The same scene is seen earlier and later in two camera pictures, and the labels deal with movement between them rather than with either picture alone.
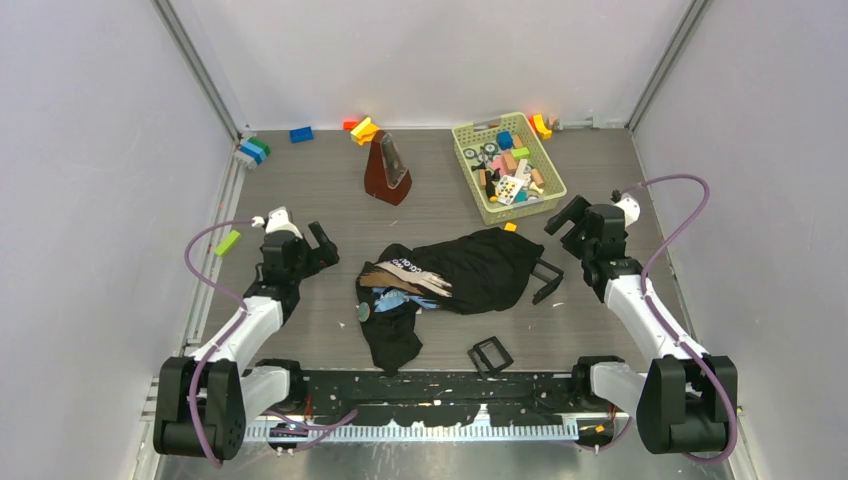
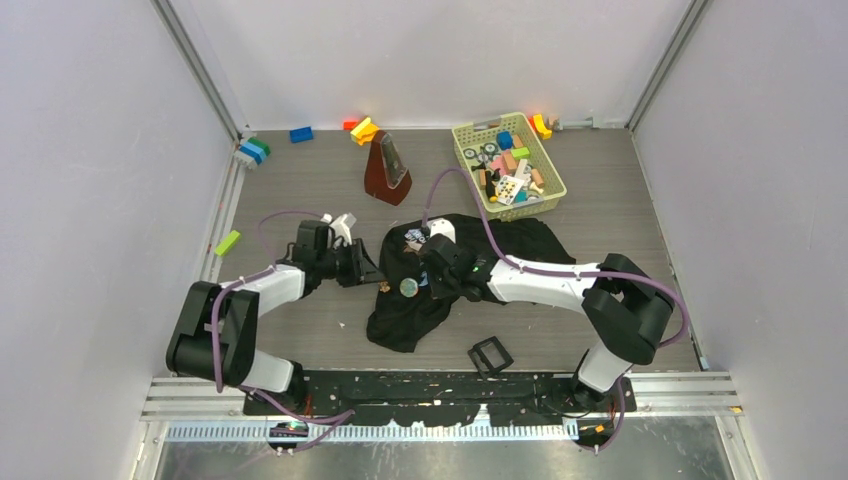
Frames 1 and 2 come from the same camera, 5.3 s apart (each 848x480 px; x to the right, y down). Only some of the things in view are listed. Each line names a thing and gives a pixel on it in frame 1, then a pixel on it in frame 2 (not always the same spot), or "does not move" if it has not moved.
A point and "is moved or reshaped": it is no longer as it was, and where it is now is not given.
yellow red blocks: x=363 y=131 does not move
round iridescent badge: x=364 y=312 → x=408 y=287
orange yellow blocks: x=537 y=123 does not move
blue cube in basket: x=505 y=140 does not move
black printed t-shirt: x=459 y=276 is moved or reshaped
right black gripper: x=573 y=212 → x=437 y=291
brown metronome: x=387 y=178 does not move
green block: x=227 y=243 does not move
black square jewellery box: x=489 y=358 does not move
